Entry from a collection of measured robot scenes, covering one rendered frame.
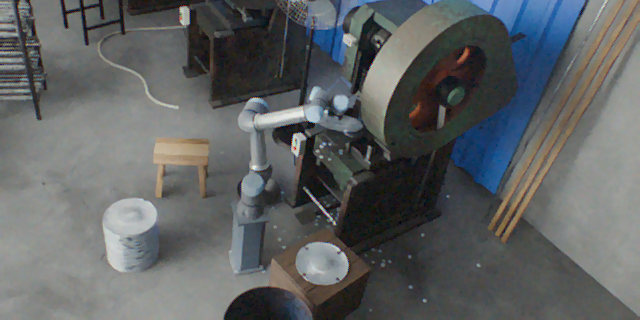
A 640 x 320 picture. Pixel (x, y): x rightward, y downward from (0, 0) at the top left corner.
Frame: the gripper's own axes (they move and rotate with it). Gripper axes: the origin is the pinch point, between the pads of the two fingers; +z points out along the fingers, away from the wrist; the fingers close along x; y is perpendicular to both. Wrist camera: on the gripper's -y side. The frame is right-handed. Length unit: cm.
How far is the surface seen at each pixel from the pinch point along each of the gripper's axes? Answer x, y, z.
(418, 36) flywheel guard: -29, -25, -62
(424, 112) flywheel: -4.8, -42.2, -17.4
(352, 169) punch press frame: 27.0, -13.6, 23.8
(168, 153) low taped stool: 31, 101, 65
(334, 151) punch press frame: 17.1, -2.4, 33.7
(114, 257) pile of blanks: 96, 114, 32
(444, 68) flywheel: -25, -46, -34
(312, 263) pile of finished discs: 82, 3, 10
